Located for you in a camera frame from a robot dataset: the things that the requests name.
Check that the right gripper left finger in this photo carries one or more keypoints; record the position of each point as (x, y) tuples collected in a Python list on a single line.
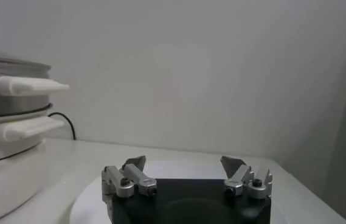
[(124, 182)]

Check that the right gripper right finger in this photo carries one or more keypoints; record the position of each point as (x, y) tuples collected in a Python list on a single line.
[(239, 181)]

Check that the stainless steel steamer basket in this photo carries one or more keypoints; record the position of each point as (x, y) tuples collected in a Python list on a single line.
[(8, 100)]

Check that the white round plate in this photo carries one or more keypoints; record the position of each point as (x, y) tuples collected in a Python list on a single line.
[(93, 204)]

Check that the white electric cooking pot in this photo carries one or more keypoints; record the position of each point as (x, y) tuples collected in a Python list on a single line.
[(8, 182)]

